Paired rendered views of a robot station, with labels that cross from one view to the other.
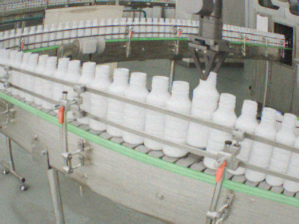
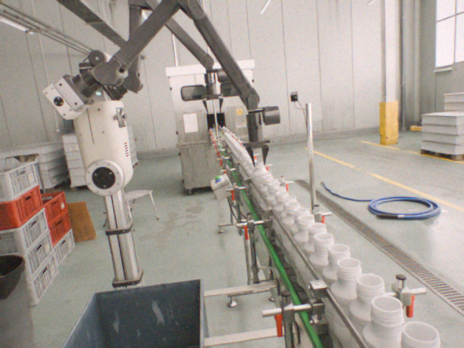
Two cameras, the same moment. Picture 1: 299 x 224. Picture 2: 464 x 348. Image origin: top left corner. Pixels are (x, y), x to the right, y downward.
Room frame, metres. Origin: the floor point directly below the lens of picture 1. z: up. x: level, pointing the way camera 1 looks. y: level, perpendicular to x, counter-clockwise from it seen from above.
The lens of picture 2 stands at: (1.74, 0.85, 1.43)
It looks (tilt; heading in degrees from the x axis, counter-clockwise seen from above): 11 degrees down; 232
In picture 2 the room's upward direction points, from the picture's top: 6 degrees counter-clockwise
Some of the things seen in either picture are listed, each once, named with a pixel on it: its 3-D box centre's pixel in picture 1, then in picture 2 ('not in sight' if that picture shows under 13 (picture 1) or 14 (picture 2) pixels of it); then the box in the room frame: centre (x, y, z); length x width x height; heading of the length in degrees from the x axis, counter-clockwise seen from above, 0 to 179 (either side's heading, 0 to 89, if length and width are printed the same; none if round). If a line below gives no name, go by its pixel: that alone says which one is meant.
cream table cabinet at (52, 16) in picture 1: (77, 43); not in sight; (5.36, 1.11, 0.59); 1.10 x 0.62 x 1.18; 128
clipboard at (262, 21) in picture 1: (261, 25); not in sight; (4.66, -1.42, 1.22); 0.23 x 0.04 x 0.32; 38
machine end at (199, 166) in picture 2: not in sight; (215, 127); (-2.07, -4.33, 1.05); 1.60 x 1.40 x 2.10; 56
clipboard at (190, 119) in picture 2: not in sight; (190, 122); (-1.29, -3.93, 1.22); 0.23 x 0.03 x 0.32; 146
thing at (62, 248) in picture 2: not in sight; (45, 249); (1.21, -3.18, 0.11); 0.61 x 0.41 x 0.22; 58
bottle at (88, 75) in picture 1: (87, 93); (284, 219); (1.03, 0.17, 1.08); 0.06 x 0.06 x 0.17
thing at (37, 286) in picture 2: not in sight; (22, 280); (1.52, -2.55, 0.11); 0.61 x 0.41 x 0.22; 61
